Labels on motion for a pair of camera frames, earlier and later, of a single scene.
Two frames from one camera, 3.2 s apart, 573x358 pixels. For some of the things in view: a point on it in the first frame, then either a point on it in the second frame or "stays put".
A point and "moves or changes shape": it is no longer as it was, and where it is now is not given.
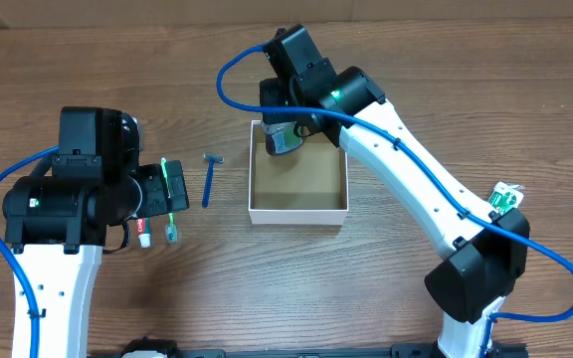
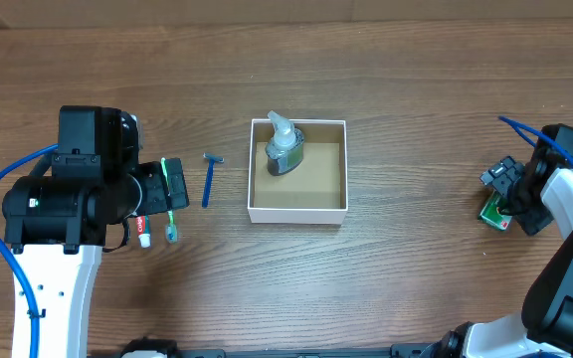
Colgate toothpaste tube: [143, 232] stays put
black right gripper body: [283, 95] -> [509, 181]
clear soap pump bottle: [281, 137] moves or changes shape
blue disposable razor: [213, 158] stays put
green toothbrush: [171, 228] stays put
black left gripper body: [154, 198] stays put
